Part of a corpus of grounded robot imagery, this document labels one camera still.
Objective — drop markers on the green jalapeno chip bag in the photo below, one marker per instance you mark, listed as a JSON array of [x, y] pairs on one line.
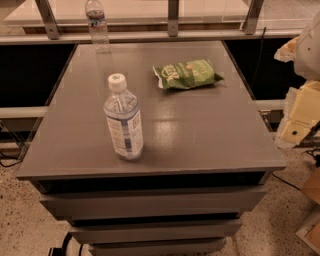
[[186, 75]]

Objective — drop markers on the grey drawer cabinet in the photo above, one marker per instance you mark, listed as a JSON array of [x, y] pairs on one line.
[[206, 155]]

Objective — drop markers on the clear water bottle at back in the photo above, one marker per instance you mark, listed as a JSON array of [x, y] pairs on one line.
[[97, 26]]

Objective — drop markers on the metal railing frame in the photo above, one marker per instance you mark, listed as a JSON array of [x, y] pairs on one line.
[[64, 21]]

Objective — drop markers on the cardboard box at right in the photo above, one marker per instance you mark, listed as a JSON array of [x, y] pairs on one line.
[[309, 231]]

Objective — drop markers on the blue label plastic water bottle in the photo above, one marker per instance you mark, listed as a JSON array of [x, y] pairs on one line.
[[123, 118]]

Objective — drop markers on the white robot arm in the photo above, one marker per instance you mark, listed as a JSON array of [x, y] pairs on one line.
[[301, 113]]

